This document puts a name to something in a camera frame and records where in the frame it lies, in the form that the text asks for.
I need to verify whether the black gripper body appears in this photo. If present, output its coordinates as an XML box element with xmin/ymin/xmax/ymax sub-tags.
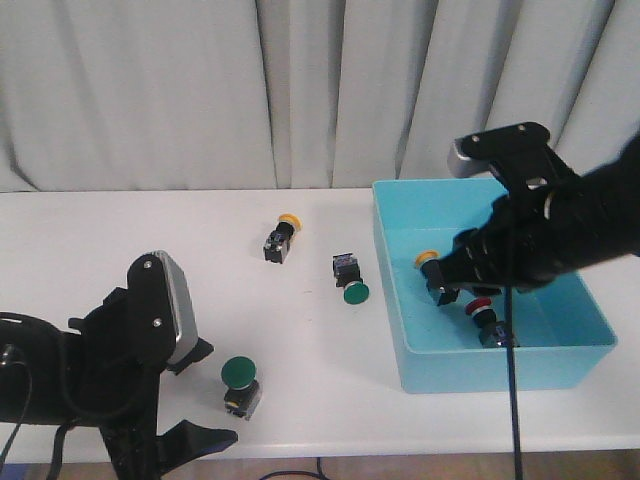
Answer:
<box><xmin>434</xmin><ymin>189</ymin><xmax>555</xmax><ymax>295</ymax></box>
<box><xmin>69</xmin><ymin>254</ymin><xmax>214</xmax><ymax>479</ymax></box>

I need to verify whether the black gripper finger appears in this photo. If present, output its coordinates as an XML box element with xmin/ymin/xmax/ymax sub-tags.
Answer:
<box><xmin>156</xmin><ymin>420</ymin><xmax>238</xmax><ymax>470</ymax></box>

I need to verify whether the red button switch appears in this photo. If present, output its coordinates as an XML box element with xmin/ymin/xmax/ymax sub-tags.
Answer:
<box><xmin>465</xmin><ymin>297</ymin><xmax>519</xmax><ymax>348</ymax></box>

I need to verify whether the yellow button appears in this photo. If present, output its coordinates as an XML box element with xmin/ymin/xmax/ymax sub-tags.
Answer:
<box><xmin>414</xmin><ymin>249</ymin><xmax>459</xmax><ymax>306</ymax></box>

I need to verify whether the light blue plastic box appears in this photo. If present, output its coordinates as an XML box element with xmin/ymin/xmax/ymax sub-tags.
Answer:
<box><xmin>373</xmin><ymin>178</ymin><xmax>617</xmax><ymax>393</ymax></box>

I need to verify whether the white pleated curtain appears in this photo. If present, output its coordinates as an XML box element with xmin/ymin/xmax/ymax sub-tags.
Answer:
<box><xmin>1</xmin><ymin>1</ymin><xmax>639</xmax><ymax>192</ymax></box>

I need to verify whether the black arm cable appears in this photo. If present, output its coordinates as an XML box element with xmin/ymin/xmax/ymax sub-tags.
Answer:
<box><xmin>502</xmin><ymin>284</ymin><xmax>526</xmax><ymax>480</ymax></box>

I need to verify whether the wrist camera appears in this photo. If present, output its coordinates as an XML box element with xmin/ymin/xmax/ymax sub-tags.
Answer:
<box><xmin>447</xmin><ymin>122</ymin><xmax>576</xmax><ymax>191</ymax></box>
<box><xmin>151</xmin><ymin>250</ymin><xmax>199</xmax><ymax>374</ymax></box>

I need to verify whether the green button near switch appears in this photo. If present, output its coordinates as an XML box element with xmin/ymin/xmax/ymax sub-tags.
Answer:
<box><xmin>221</xmin><ymin>356</ymin><xmax>261</xmax><ymax>421</ymax></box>

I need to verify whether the green button switch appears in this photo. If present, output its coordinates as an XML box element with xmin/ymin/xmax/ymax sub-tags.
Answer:
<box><xmin>332</xmin><ymin>253</ymin><xmax>370</xmax><ymax>305</ymax></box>
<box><xmin>221</xmin><ymin>356</ymin><xmax>261</xmax><ymax>421</ymax></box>

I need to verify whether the black floor cable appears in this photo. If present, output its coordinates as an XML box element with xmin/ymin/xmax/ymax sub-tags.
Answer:
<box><xmin>259</xmin><ymin>457</ymin><xmax>326</xmax><ymax>480</ymax></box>

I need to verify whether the yellow button far switch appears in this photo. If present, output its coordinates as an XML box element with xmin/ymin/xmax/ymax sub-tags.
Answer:
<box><xmin>263</xmin><ymin>213</ymin><xmax>302</xmax><ymax>264</ymax></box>

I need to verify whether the green button far switch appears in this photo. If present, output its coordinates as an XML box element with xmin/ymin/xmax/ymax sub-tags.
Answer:
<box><xmin>332</xmin><ymin>253</ymin><xmax>370</xmax><ymax>305</ymax></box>

